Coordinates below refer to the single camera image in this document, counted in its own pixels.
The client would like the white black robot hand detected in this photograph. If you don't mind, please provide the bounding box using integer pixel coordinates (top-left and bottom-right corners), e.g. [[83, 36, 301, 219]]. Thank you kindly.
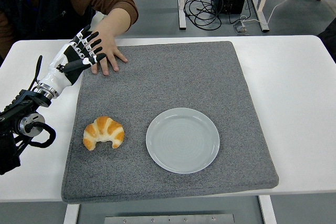
[[36, 24, 107, 96]]

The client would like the golden croissant bread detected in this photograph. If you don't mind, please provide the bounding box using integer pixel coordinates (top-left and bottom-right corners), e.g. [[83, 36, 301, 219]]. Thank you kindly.
[[82, 115, 125, 152]]

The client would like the pale grey round plate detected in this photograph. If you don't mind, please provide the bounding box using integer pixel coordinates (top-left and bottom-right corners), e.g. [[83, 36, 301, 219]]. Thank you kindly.
[[145, 107, 221, 175]]

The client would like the grey metal plate with screws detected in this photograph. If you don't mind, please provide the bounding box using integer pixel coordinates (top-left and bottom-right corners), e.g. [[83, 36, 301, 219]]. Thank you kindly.
[[104, 214, 236, 224]]

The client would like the person's hand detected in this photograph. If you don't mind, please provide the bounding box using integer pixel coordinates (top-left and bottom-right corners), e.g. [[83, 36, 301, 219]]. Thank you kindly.
[[90, 16, 129, 76]]

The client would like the grey fabric mat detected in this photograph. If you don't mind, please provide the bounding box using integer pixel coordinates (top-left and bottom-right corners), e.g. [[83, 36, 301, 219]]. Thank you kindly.
[[60, 40, 279, 204]]

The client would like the white table leg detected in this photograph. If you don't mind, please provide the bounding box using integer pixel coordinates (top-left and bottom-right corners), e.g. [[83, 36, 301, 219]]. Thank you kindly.
[[258, 195, 278, 224], [64, 204, 80, 224]]

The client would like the white desk leg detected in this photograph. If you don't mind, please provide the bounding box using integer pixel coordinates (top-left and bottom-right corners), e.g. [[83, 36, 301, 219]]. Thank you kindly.
[[177, 0, 187, 30], [250, 0, 271, 33]]

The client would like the grey floor socket box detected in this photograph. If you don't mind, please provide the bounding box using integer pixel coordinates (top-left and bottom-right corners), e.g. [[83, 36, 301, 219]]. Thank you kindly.
[[233, 22, 250, 36]]

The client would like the dark rounded object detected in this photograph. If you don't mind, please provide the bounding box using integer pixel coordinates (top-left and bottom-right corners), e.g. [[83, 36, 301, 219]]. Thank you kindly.
[[317, 18, 336, 63]]

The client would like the coiled black cable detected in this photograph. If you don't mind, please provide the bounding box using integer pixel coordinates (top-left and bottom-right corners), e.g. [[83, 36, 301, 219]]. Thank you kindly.
[[183, 0, 223, 31]]

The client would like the white cable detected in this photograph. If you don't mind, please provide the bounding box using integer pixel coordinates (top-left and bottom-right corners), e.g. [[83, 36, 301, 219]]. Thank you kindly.
[[240, 0, 297, 25]]

